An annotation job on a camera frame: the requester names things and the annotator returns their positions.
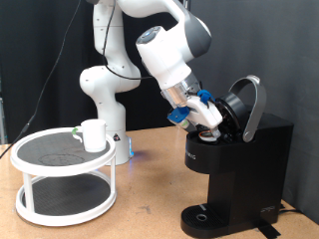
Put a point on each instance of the white two-tier turntable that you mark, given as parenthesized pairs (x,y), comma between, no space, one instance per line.
(43,149)

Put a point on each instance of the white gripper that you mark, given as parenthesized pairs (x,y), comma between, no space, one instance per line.
(206,114)

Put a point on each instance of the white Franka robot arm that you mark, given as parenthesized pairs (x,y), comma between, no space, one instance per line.
(99,83)

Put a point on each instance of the black Keurig coffee machine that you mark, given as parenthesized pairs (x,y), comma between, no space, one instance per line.
(249,172)

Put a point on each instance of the grey metal frame post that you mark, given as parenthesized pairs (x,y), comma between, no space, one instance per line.
(2,126)

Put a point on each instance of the black tape strip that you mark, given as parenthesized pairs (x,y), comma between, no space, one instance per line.
(268,231)

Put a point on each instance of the blue mounted wrist camera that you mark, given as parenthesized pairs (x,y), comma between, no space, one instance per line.
(178,116)

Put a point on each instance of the silver vertical pole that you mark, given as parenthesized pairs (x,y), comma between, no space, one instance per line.
(185,2)

